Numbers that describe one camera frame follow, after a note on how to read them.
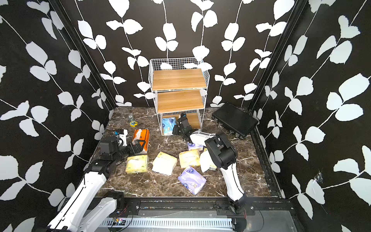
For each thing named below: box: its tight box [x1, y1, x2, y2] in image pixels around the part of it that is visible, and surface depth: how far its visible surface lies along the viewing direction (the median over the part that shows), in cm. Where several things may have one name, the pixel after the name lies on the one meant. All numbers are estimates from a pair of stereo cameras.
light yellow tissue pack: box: [125, 154, 149, 174], surface depth 86 cm
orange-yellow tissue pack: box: [152, 151, 178, 176], surface depth 88 cm
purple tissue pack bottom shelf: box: [187, 141, 204, 151], surface depth 95 cm
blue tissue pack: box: [161, 116, 177, 136], surface depth 105 cm
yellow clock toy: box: [129, 120, 138, 128], surface depth 110 cm
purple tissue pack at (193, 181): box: [177, 166, 207, 195], surface depth 80 cm
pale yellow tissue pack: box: [199, 149, 217, 174], surface depth 87 cm
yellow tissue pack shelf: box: [179, 149, 201, 169], surface depth 89 cm
